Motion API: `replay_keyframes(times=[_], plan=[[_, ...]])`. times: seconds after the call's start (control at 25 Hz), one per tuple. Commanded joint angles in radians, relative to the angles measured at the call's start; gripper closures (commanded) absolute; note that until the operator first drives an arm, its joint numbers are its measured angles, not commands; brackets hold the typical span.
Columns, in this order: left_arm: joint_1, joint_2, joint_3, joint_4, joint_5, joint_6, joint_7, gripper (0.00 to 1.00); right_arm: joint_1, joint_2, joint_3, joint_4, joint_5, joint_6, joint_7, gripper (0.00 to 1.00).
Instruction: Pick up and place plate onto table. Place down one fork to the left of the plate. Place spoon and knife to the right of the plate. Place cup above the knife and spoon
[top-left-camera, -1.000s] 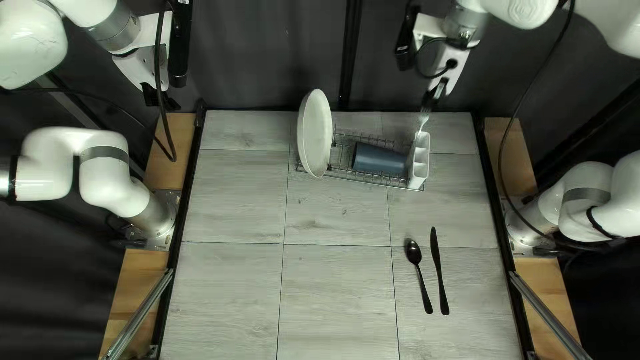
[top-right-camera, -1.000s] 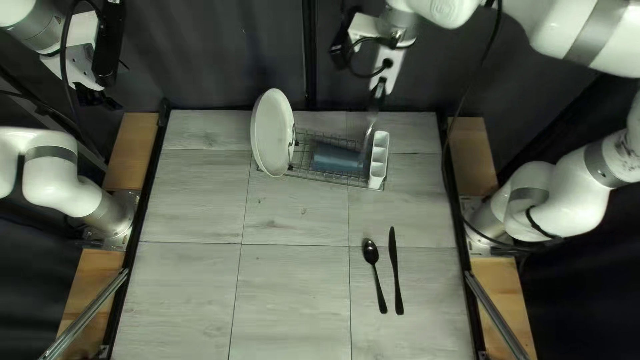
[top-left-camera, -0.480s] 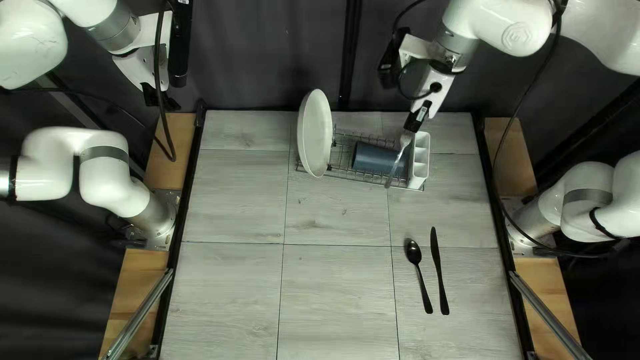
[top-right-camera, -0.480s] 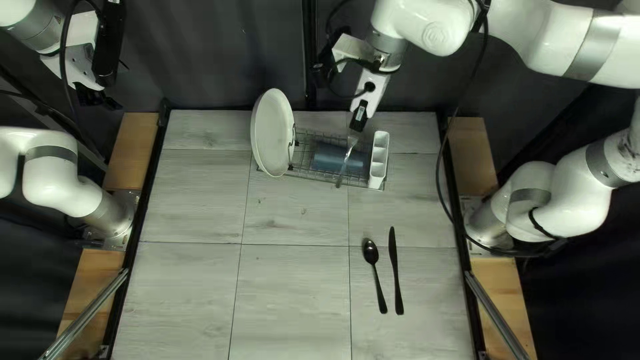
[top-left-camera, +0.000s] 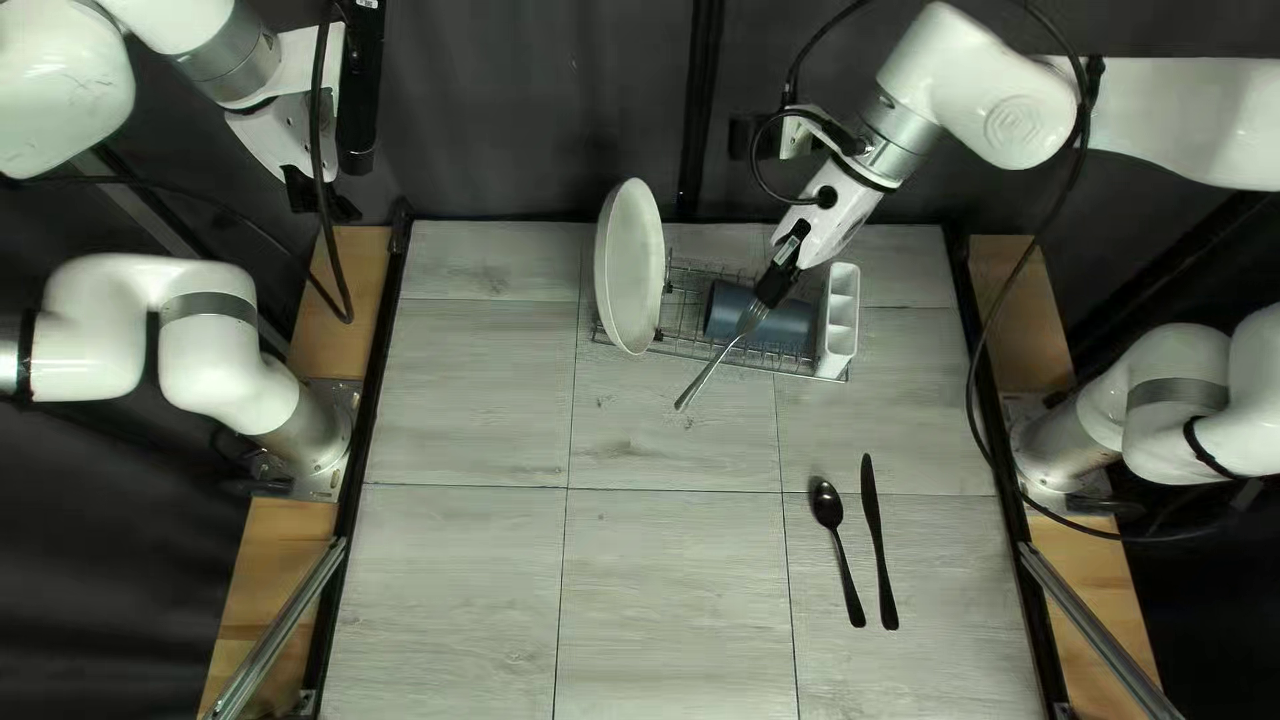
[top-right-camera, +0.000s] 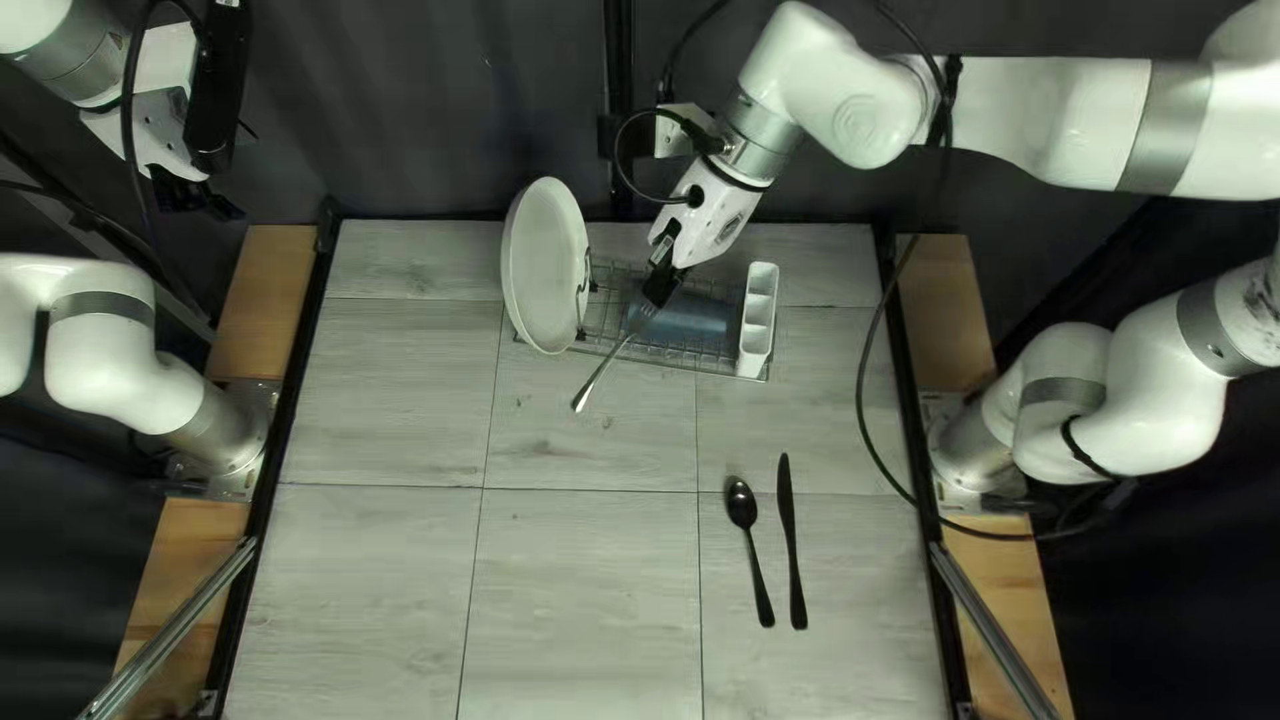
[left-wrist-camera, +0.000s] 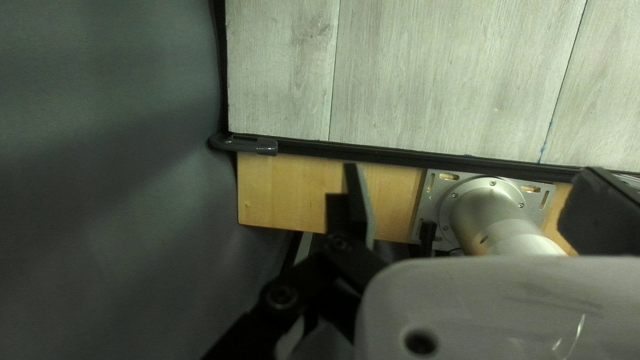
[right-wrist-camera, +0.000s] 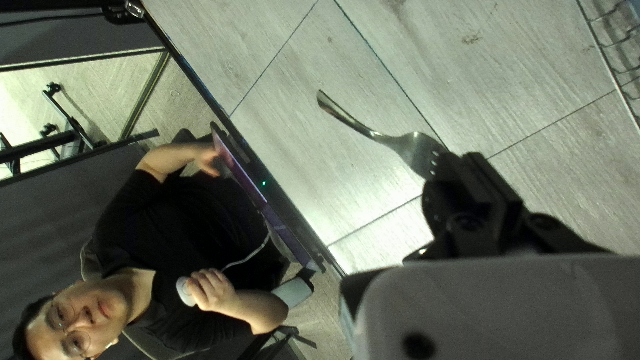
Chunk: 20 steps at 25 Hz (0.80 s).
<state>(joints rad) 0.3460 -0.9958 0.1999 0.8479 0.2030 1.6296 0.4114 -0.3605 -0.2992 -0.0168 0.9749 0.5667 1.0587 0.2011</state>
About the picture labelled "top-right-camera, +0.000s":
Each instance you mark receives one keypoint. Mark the silver fork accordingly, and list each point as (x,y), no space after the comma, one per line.
(581,401)

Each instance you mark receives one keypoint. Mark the dark blue cup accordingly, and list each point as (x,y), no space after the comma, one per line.
(700,318)

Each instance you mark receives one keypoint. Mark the black spoon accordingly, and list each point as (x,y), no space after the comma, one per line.
(741,503)

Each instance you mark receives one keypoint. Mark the white cutlery holder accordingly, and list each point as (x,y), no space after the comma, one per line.
(750,358)

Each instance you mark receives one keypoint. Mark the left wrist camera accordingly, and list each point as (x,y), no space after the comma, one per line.
(220,80)

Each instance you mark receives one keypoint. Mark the black knife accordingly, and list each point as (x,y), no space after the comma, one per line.
(786,500)

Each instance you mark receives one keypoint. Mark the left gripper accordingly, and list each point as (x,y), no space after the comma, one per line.
(160,70)

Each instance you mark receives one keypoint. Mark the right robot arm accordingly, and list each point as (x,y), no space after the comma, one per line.
(850,90)

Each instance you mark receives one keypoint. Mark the pale round plate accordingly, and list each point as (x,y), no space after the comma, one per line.
(545,265)

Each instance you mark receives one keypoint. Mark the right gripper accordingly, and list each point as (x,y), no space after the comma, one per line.
(715,205)

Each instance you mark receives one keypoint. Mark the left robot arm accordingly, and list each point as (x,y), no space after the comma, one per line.
(110,370)

